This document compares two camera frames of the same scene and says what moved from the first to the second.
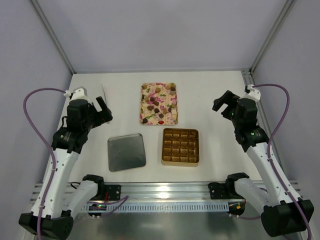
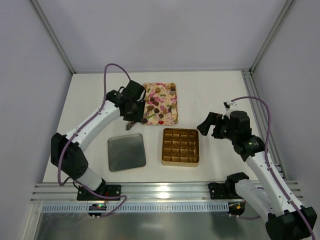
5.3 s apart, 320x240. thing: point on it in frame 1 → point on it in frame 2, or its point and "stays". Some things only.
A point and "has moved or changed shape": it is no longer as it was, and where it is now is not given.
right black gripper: (227, 107) → (214, 124)
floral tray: (158, 103) stays
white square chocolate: (174, 113) stays
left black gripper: (99, 116) → (135, 117)
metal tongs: (107, 122) has moved or changed shape
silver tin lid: (126, 152) stays
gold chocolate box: (180, 147) stays
